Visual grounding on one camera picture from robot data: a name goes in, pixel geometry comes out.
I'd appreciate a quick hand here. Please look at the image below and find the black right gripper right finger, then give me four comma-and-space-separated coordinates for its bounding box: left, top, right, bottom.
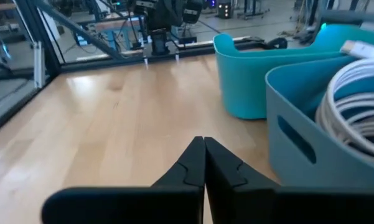
204, 136, 374, 224

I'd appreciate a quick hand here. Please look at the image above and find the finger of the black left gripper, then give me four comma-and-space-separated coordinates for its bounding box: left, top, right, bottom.
165, 1, 184, 31
147, 1, 166, 31

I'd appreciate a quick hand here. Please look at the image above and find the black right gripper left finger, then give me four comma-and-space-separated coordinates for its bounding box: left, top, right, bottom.
40, 135, 205, 224

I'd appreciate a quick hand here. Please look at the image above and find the large white cable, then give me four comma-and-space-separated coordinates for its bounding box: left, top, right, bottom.
314, 39, 374, 162

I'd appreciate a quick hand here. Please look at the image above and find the black box with indicator lights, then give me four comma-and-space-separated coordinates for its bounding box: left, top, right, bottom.
217, 1, 235, 20

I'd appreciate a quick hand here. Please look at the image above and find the blue framed table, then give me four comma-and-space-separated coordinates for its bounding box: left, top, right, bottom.
74, 17, 149, 54

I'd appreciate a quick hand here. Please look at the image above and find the black rounded clamp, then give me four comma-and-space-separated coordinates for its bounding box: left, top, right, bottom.
265, 36, 289, 50

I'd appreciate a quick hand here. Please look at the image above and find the bright teal plastic bin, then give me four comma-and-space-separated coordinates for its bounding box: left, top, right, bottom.
212, 23, 374, 121

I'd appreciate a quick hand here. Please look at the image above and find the dull grey-teal plastic bin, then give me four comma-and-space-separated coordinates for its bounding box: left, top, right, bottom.
264, 55, 374, 190

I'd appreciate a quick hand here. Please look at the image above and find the black diagonal frame brace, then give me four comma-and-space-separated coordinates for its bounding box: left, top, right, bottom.
34, 0, 127, 60

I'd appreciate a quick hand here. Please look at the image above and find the black aluminium frame post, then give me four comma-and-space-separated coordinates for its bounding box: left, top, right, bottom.
12, 0, 62, 77

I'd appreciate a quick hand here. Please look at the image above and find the silver corner bracket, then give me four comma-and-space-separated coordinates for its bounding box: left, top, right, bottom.
33, 40, 45, 90

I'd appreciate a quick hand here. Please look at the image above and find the black outrigger frame beam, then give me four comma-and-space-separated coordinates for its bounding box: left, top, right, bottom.
0, 67, 52, 82

